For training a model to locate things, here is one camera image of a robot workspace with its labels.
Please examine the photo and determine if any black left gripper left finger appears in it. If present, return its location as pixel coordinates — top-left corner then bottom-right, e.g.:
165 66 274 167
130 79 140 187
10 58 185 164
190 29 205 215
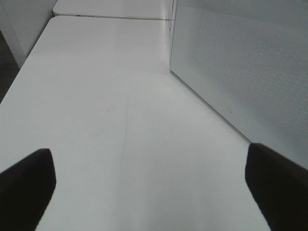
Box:
0 149 56 231

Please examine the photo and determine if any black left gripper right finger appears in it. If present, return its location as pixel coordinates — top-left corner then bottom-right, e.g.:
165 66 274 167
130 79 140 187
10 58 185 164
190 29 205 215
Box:
245 143 308 231

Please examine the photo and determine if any white microwave door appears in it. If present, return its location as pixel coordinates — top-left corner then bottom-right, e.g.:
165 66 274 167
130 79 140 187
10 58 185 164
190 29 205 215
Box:
170 0 308 167

